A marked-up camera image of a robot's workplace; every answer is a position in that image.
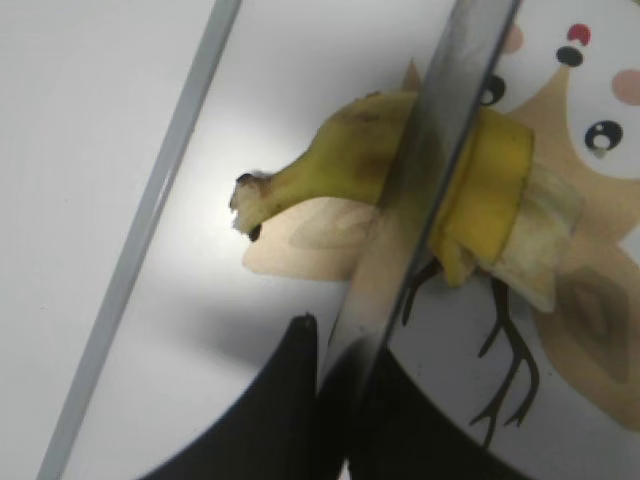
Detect white deer cutting board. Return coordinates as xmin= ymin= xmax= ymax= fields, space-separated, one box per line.
xmin=35 ymin=0 xmax=640 ymax=480

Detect partly peeled banana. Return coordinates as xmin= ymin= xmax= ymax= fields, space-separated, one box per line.
xmin=229 ymin=91 xmax=581 ymax=313

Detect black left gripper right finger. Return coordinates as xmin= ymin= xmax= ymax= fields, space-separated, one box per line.
xmin=348 ymin=350 xmax=510 ymax=480

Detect white-handled kitchen knife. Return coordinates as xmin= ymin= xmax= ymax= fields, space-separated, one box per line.
xmin=319 ymin=0 xmax=520 ymax=395

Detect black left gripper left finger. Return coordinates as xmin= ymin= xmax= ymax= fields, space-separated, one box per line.
xmin=143 ymin=313 xmax=344 ymax=479

